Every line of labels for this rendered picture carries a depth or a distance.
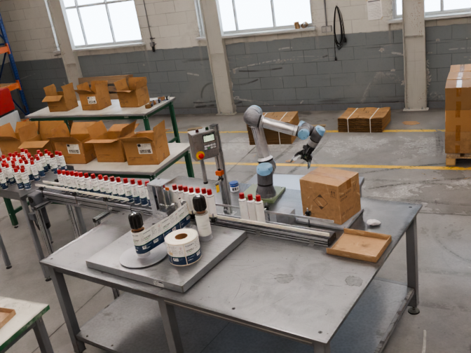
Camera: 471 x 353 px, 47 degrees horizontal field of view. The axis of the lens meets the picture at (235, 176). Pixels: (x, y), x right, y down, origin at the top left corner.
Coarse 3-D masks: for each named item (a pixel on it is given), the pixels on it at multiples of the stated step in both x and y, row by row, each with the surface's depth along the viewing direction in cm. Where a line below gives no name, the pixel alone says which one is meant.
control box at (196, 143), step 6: (192, 132) 366; (204, 132) 364; (210, 132) 365; (192, 138) 362; (198, 138) 363; (192, 144) 365; (198, 144) 364; (204, 144) 366; (192, 150) 369; (198, 150) 365; (204, 150) 367; (210, 150) 368; (216, 150) 370; (192, 156) 374; (204, 156) 368; (210, 156) 370
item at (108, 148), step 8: (136, 120) 557; (88, 128) 555; (96, 128) 564; (104, 128) 574; (112, 128) 578; (120, 128) 574; (128, 128) 549; (96, 136) 562; (104, 136) 574; (112, 136) 577; (120, 136) 540; (128, 136) 555; (96, 144) 555; (104, 144) 551; (112, 144) 548; (120, 144) 544; (96, 152) 560; (104, 152) 555; (112, 152) 551; (120, 152) 548; (104, 160) 560; (112, 160) 556; (120, 160) 552
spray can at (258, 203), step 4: (256, 196) 350; (260, 196) 350; (256, 200) 352; (260, 200) 351; (256, 204) 351; (260, 204) 350; (256, 208) 353; (260, 208) 352; (260, 212) 353; (260, 216) 354; (264, 216) 355; (260, 220) 355; (264, 220) 356
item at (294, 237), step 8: (136, 208) 415; (144, 208) 411; (240, 216) 373; (216, 224) 374; (224, 224) 370; (232, 224) 366; (240, 224) 363; (288, 224) 353; (248, 232) 360; (264, 232) 352; (272, 232) 349; (280, 232) 345; (296, 240) 340; (304, 240) 337; (320, 240) 330; (328, 240) 327
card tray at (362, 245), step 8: (344, 232) 340; (352, 232) 337; (360, 232) 333; (368, 232) 330; (344, 240) 332; (352, 240) 331; (360, 240) 329; (368, 240) 328; (376, 240) 326; (384, 240) 325; (328, 248) 319; (336, 248) 325; (344, 248) 324; (352, 248) 322; (360, 248) 321; (368, 248) 320; (376, 248) 318; (384, 248) 314; (344, 256) 315; (352, 256) 312; (360, 256) 309; (368, 256) 306; (376, 256) 305
